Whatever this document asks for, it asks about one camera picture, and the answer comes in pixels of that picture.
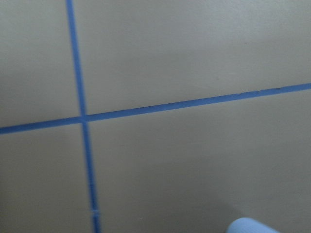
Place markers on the blue ribbed cup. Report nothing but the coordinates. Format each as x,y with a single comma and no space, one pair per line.
249,225

